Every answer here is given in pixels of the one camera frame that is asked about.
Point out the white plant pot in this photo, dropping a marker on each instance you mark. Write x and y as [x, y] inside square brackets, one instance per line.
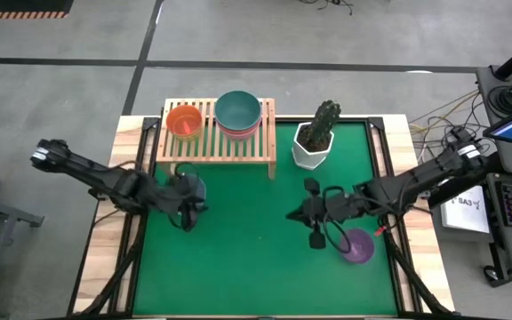
[309, 160]

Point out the small translucent red bowl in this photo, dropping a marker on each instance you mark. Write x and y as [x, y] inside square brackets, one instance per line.
[180, 119]

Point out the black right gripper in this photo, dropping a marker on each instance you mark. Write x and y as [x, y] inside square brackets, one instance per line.
[331, 206]

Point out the green table mat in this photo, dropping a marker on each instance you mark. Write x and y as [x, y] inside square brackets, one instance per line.
[260, 280]

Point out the white labelled box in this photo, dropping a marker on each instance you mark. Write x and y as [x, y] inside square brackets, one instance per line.
[465, 213]

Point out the large blue bowl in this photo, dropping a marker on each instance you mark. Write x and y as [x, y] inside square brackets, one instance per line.
[200, 191]

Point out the small translucent purple bowl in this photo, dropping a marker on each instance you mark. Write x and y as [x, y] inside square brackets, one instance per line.
[362, 247]

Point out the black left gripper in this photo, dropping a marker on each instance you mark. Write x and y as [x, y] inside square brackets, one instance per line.
[185, 200]

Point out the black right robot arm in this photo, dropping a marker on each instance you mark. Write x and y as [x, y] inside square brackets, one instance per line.
[425, 178]

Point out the green cactus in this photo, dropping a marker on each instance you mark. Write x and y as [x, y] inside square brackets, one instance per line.
[322, 124]

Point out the black power adapter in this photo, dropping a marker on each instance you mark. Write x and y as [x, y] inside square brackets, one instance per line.
[458, 132]

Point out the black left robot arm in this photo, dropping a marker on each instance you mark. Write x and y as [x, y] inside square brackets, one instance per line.
[91, 175]

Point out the grey equipment cart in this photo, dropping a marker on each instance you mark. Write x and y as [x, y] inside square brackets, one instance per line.
[485, 84]

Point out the wooden slatted shelf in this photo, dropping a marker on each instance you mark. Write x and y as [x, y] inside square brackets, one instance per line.
[220, 156]

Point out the large pink bowl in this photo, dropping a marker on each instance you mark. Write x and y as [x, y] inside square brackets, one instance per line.
[240, 138]

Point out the black hazard-striped floor mat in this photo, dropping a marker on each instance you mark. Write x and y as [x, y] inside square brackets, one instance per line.
[16, 6]

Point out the large teal bowl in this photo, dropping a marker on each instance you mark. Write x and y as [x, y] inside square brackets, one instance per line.
[238, 110]

